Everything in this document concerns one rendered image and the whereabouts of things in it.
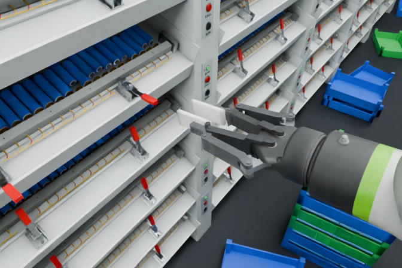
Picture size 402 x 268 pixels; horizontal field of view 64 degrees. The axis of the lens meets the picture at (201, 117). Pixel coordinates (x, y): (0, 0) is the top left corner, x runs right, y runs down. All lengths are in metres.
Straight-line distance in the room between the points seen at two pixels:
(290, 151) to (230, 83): 0.60
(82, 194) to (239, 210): 0.90
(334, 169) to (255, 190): 1.20
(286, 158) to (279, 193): 1.17
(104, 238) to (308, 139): 0.62
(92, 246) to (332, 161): 0.66
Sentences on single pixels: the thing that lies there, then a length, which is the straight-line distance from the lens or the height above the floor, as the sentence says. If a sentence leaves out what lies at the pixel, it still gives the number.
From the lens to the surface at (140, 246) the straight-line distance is 1.08.
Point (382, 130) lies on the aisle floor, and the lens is 2.09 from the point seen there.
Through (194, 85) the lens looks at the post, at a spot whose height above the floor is 0.81.
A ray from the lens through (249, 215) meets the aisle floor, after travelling 1.50.
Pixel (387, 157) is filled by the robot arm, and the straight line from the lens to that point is 0.40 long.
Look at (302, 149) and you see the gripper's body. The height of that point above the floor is 0.98.
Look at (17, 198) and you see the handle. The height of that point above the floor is 0.90.
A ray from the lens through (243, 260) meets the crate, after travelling 1.40.
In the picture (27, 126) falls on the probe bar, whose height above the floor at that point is 0.92.
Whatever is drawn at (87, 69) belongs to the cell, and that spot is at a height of 0.93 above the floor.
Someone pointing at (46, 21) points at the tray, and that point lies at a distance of 0.52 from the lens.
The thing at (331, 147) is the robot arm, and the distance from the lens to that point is 0.40.
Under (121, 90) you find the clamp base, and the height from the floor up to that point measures 0.89.
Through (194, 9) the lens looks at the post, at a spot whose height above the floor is 1.00.
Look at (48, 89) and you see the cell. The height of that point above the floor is 0.93.
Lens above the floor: 1.28
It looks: 42 degrees down
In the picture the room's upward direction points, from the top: straight up
